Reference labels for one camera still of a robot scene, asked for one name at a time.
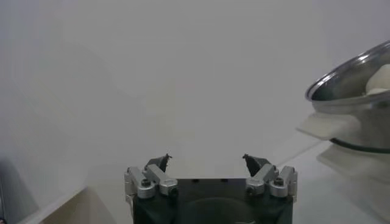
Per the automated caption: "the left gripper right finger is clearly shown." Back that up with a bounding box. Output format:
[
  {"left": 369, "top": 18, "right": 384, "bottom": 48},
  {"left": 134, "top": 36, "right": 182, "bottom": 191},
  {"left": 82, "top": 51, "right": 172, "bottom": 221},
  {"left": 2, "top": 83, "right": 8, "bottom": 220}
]
[{"left": 242, "top": 153, "right": 299, "bottom": 199}]

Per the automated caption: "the white steamed baozi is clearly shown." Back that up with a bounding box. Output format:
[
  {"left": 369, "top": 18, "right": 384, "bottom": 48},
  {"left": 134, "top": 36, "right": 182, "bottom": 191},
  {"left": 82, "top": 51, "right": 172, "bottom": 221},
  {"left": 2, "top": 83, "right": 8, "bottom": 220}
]
[{"left": 364, "top": 63, "right": 390, "bottom": 91}]

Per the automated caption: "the cream electric cooker base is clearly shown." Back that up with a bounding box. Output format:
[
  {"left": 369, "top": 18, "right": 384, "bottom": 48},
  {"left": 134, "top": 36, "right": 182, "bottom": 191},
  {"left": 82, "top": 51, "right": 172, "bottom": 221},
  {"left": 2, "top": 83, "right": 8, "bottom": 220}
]
[{"left": 316, "top": 142, "right": 390, "bottom": 224}]

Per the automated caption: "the stainless steel steamer basket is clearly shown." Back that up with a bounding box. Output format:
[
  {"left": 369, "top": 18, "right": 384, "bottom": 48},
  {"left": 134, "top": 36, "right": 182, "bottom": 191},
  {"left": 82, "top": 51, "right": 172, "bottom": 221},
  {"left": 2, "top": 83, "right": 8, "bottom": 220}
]
[{"left": 297, "top": 39, "right": 390, "bottom": 155}]

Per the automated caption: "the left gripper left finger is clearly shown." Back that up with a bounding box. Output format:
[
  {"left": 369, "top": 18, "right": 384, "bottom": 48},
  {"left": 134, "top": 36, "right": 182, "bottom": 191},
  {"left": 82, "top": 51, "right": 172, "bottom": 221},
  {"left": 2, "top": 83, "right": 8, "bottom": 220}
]
[{"left": 124, "top": 153, "right": 179, "bottom": 200}]

